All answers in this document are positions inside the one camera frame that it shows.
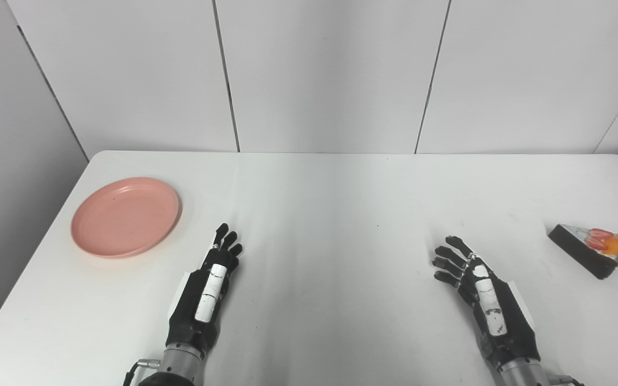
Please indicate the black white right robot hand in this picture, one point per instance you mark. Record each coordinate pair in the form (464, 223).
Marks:
(497, 311)

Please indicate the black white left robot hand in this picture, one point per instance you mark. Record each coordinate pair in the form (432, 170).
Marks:
(210, 300)

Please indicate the chocolate cake slice with fruit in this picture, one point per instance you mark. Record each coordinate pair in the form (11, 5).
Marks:
(582, 252)

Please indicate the pink round plate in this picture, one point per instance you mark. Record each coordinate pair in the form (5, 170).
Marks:
(125, 217)

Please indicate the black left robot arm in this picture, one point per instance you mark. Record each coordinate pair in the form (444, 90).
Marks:
(180, 367)

